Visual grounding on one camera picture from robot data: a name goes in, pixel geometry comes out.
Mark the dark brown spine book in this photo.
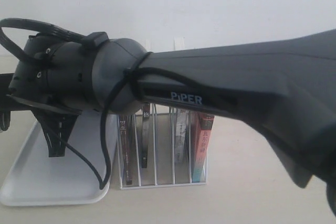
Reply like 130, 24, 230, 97
119, 115, 133, 185

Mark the red teal spine book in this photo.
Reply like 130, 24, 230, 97
191, 112, 214, 183

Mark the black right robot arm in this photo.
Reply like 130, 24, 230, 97
1, 28, 335, 210

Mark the black spine book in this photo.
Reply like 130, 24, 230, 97
141, 103, 150, 168

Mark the grey white spine book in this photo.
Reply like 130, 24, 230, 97
174, 109, 188, 164

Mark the white plastic tray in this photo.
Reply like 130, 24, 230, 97
1, 111, 110, 206

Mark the white wire book rack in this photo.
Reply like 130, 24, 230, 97
117, 104, 208, 190

